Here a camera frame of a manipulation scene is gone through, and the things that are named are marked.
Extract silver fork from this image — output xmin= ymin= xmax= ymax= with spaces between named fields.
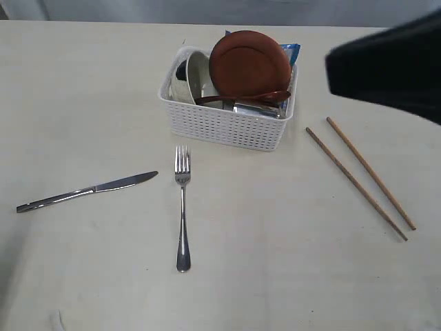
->
xmin=174 ymin=146 xmax=191 ymax=272

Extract silver table knife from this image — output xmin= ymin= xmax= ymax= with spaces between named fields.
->
xmin=16 ymin=171 xmax=158 ymax=213

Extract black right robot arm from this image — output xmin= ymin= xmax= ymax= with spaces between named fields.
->
xmin=325 ymin=10 xmax=440 ymax=124

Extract white perforated plastic basket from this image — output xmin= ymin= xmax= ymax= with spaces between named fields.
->
xmin=158 ymin=46 xmax=298 ymax=152

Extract white ceramic bowl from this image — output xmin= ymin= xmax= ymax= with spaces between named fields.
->
xmin=170 ymin=51 xmax=218 ymax=105

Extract brown wooden spoon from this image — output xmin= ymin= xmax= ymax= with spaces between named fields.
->
xmin=194 ymin=90 xmax=291 ymax=105

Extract brown round plate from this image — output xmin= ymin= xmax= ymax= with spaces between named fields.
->
xmin=209 ymin=30 xmax=291 ymax=97

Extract blue snack packet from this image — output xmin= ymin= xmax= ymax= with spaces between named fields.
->
xmin=210 ymin=30 xmax=300 ymax=68

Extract white backdrop curtain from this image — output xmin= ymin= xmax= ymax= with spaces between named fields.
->
xmin=1 ymin=0 xmax=440 ymax=28

